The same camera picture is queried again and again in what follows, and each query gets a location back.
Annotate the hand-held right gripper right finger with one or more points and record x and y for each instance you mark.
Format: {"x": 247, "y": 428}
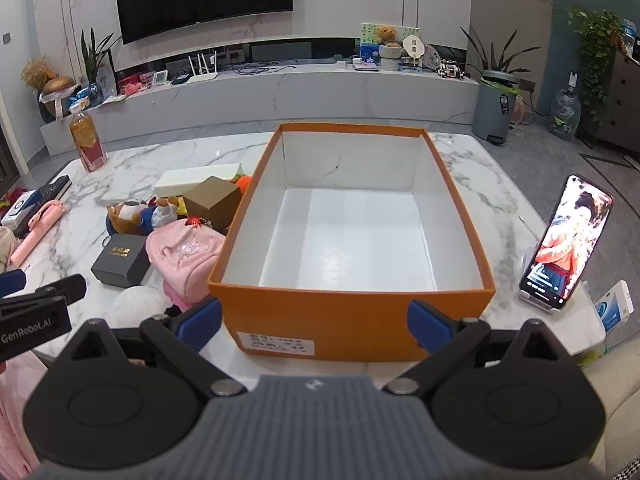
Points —
{"x": 427, "y": 325}

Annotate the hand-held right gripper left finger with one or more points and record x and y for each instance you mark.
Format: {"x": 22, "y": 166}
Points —
{"x": 202, "y": 320}

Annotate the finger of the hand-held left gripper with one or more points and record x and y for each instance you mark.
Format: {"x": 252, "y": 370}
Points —
{"x": 65, "y": 287}
{"x": 12, "y": 281}

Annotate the orange cardboard box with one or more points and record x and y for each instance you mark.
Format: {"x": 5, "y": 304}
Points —
{"x": 300, "y": 320}

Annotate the brown plush animal toy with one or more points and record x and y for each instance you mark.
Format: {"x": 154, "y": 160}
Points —
{"x": 130, "y": 212}

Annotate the brown cardboard box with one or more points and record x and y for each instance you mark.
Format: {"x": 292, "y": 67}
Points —
{"x": 212, "y": 205}

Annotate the long white box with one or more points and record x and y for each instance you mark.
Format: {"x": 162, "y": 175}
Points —
{"x": 190, "y": 180}

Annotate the orange crochet fruit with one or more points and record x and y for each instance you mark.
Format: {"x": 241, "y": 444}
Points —
{"x": 242, "y": 182}

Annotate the beige fluffy toy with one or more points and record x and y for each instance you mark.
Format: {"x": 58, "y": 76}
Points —
{"x": 7, "y": 245}

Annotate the pink handheld device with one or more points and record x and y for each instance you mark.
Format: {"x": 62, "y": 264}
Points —
{"x": 35, "y": 232}

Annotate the small black gift box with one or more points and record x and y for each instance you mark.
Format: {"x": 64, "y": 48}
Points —
{"x": 120, "y": 260}

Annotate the pink plush backpack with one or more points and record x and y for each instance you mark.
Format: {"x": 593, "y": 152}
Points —
{"x": 185, "y": 255}

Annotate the white fluffy ball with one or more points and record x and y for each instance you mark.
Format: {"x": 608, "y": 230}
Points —
{"x": 135, "y": 305}

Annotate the blue and white box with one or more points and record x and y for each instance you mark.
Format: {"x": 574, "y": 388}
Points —
{"x": 22, "y": 207}
{"x": 612, "y": 310}

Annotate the colourful feather toy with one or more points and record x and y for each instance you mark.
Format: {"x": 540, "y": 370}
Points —
{"x": 11, "y": 195}

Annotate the white phone stand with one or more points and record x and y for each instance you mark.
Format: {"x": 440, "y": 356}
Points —
{"x": 545, "y": 306}

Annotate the orange drink bottle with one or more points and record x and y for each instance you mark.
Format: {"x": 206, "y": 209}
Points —
{"x": 89, "y": 140}

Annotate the smartphone with lit screen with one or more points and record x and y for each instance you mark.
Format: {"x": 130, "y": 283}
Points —
{"x": 565, "y": 240}

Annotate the dried flower bouquet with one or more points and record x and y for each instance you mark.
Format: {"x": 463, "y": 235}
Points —
{"x": 50, "y": 85}

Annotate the beige sofa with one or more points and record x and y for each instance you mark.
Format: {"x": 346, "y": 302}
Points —
{"x": 620, "y": 410}

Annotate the pink toy box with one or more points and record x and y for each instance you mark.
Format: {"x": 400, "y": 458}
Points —
{"x": 135, "y": 84}

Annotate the grey pedal trash bin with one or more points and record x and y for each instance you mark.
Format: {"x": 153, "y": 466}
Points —
{"x": 492, "y": 110}

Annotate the green potted plant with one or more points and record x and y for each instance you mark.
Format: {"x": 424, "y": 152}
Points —
{"x": 95, "y": 60}

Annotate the white wifi router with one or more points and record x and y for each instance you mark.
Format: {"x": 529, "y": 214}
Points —
{"x": 202, "y": 77}

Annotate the marble television console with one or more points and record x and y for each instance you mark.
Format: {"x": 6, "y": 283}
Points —
{"x": 300, "y": 95}

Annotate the clear water jug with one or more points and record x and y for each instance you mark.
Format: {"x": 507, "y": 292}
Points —
{"x": 565, "y": 115}

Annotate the black and white toy car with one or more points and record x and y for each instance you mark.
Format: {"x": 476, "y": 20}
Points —
{"x": 452, "y": 71}

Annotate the grey white pot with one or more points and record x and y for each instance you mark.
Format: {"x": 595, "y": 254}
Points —
{"x": 390, "y": 57}

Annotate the long-leaf potted plant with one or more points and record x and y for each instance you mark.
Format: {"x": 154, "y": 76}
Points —
{"x": 492, "y": 60}

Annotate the blue printed box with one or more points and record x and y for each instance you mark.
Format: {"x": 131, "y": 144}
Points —
{"x": 370, "y": 56}

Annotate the white round hand fan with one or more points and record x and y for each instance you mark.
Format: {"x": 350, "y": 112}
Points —
{"x": 414, "y": 45}

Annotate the small brown teddy bear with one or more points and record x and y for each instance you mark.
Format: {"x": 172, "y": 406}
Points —
{"x": 386, "y": 35}

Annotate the grey drawer cabinet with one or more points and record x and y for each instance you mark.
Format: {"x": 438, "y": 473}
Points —
{"x": 625, "y": 105}

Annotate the green vine plant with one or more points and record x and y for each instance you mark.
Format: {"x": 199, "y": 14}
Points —
{"x": 600, "y": 35}

